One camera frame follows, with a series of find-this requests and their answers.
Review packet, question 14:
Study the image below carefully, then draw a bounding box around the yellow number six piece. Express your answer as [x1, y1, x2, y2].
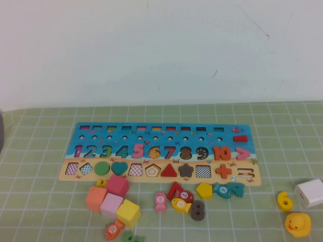
[277, 191, 296, 213]

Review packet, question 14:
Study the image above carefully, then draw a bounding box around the pink number five piece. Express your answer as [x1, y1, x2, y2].
[132, 143, 145, 159]

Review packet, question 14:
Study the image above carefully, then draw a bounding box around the ocean themed wooden puzzle board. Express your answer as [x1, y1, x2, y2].
[58, 122, 263, 187]

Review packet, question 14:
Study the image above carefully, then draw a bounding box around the red triangle piece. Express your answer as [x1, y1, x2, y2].
[160, 163, 177, 177]

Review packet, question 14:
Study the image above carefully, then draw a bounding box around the brown star piece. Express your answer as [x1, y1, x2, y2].
[178, 163, 195, 178]

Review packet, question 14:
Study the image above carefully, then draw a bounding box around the green number three piece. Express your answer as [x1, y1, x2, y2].
[99, 145, 113, 159]

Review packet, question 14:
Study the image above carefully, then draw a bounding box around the teal heart piece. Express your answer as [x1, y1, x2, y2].
[111, 161, 129, 176]

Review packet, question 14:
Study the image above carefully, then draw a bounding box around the orange number ten piece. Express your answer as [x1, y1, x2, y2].
[213, 145, 232, 161]

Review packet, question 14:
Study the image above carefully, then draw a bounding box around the red number seven piece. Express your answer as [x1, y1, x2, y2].
[167, 181, 184, 201]

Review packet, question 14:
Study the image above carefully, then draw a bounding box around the green circle piece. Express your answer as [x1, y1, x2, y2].
[94, 161, 111, 176]

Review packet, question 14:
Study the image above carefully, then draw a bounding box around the orange plus sign piece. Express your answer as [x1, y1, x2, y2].
[216, 163, 232, 179]

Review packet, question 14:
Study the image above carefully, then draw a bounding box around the yellow pentagon piece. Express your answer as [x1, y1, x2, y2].
[196, 183, 214, 201]

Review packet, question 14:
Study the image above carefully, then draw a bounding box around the yellow fish piece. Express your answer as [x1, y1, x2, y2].
[171, 198, 192, 215]

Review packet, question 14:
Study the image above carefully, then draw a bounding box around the pink greater-than sign piece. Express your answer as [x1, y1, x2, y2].
[236, 148, 251, 161]

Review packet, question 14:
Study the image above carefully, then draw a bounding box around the brown number eight piece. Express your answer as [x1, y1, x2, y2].
[190, 200, 205, 221]

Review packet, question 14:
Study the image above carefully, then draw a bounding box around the teal number four piece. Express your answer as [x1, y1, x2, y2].
[227, 181, 245, 198]

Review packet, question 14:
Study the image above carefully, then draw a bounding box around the red fish numbered seven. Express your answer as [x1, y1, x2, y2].
[176, 189, 195, 202]

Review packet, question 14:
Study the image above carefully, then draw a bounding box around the magenta wooden cube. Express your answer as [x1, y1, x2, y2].
[104, 174, 130, 199]

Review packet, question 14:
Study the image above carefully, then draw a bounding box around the pink fish numbered five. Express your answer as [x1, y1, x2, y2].
[154, 191, 167, 212]

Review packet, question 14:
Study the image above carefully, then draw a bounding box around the teal fish numbered four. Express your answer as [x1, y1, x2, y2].
[212, 183, 233, 200]

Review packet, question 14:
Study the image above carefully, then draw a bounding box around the yellow wooden cube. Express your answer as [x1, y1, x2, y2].
[116, 199, 141, 229]

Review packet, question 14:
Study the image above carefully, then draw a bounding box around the pink wooden cube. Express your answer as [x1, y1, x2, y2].
[100, 193, 124, 220]

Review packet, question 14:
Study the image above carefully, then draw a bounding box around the orange wooden cube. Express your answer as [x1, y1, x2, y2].
[85, 186, 109, 212]

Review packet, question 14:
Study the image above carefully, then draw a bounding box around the orange fish numbered ten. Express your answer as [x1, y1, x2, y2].
[104, 218, 126, 240]

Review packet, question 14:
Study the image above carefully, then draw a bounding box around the green checkered tablecloth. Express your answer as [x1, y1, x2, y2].
[0, 100, 323, 242]

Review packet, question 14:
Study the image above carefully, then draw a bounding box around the yellow rubber duck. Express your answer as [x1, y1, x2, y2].
[284, 212, 311, 238]

